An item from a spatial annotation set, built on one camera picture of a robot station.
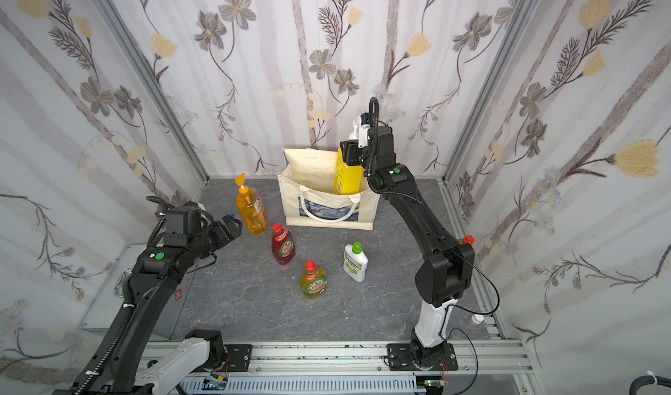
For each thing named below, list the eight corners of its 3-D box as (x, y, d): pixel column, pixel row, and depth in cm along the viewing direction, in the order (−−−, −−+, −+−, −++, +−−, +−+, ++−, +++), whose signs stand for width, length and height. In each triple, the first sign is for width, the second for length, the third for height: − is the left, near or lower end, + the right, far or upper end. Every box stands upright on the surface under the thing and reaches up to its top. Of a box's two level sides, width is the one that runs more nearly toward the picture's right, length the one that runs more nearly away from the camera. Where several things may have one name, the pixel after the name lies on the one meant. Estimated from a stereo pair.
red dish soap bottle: (278, 265, 94) (269, 242, 82) (281, 246, 99) (273, 223, 87) (293, 265, 94) (285, 242, 82) (295, 246, 99) (288, 223, 87)
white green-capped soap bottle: (357, 285, 90) (360, 260, 76) (343, 269, 94) (343, 242, 80) (365, 278, 92) (370, 253, 77) (351, 262, 96) (353, 235, 81)
